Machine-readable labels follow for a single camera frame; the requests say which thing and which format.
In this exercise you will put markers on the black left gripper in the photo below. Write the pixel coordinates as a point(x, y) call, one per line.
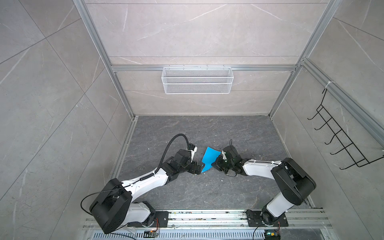
point(194, 169)

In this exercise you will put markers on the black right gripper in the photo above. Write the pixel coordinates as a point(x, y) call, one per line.
point(216, 164)

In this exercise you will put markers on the blue square paper sheet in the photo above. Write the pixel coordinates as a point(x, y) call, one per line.
point(209, 158)

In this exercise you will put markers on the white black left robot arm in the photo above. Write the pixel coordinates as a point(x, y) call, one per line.
point(114, 206)

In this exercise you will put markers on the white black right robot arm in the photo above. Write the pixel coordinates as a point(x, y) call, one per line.
point(294, 183)

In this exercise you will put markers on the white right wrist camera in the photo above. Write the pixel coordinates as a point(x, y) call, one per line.
point(223, 154)

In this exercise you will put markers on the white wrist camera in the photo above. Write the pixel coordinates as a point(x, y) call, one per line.
point(223, 154)
point(192, 148)

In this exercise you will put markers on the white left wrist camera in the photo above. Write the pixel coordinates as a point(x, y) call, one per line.
point(192, 148)

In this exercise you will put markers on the aluminium front rail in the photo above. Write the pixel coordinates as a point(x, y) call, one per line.
point(241, 219)

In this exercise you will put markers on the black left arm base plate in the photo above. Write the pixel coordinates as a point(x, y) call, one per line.
point(153, 220)

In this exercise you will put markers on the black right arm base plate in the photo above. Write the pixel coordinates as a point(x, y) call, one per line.
point(264, 219)

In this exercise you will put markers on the aluminium frame rail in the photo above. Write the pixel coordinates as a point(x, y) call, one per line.
point(119, 151)

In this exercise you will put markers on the white wire mesh basket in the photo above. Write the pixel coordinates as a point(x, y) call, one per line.
point(197, 80)

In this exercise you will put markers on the black wire hook rack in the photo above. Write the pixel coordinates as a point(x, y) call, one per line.
point(348, 146)

